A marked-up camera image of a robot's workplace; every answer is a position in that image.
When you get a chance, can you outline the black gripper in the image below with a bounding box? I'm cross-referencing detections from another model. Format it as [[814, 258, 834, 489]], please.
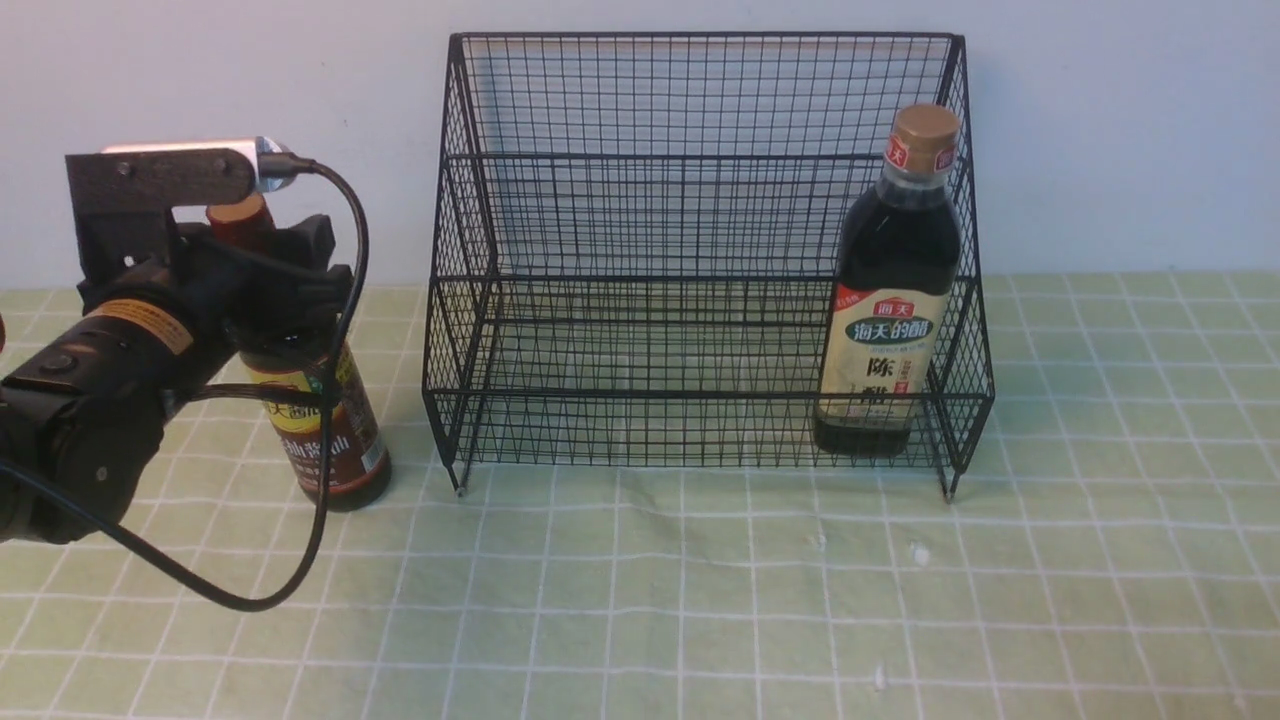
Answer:
[[76, 213, 353, 351]]

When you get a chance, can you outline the vinegar bottle gold cap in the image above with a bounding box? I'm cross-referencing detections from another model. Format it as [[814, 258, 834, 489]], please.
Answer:
[[812, 104, 961, 457]]

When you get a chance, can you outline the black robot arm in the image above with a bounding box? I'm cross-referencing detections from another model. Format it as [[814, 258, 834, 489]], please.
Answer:
[[3, 209, 352, 521]]

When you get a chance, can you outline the soy sauce bottle red cap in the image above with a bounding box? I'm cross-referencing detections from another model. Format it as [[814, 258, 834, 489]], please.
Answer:
[[205, 193, 393, 512]]

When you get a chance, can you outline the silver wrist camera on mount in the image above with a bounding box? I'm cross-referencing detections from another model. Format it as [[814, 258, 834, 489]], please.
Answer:
[[64, 136, 307, 286]]

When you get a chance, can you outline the black wire mesh rack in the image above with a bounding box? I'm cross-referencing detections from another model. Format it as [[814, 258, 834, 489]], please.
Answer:
[[422, 31, 995, 501]]

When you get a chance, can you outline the green checkered tablecloth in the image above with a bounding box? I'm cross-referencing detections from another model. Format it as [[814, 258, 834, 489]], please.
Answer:
[[1, 272, 1279, 719]]

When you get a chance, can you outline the black camera cable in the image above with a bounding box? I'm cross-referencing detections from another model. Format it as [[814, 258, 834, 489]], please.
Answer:
[[0, 158, 371, 612]]

